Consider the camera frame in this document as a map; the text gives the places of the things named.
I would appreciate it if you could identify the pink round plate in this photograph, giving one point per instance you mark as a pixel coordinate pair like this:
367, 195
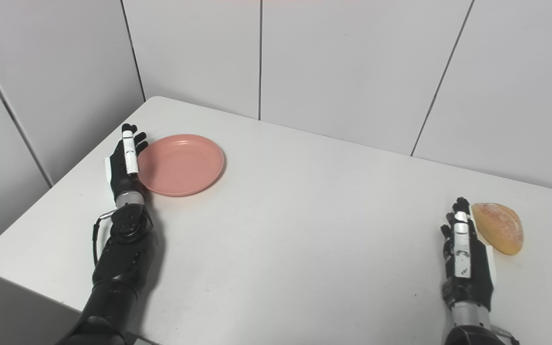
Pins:
181, 164

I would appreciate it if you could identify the golden bread roll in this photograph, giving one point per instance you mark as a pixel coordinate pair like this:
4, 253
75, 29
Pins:
500, 227

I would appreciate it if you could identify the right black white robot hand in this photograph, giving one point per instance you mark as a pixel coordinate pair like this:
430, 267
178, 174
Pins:
467, 273

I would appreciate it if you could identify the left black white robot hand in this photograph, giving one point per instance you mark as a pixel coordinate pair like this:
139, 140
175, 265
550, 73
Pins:
123, 175

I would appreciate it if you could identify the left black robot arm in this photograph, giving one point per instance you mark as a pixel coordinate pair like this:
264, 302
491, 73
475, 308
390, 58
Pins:
115, 268

